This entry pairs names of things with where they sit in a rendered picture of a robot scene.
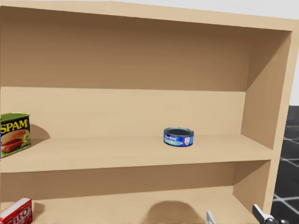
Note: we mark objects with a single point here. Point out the blue flat can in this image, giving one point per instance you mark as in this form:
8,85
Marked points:
178,140

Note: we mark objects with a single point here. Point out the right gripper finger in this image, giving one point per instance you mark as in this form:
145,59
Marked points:
209,218
262,215

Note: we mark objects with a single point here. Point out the pale wooden shelf unit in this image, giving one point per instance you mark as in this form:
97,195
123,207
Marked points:
130,154

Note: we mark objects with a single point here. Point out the red and white carton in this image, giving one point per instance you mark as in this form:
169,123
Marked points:
17,213

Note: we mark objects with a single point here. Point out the green and blue rectangular can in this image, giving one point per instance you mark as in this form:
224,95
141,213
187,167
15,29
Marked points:
14,135

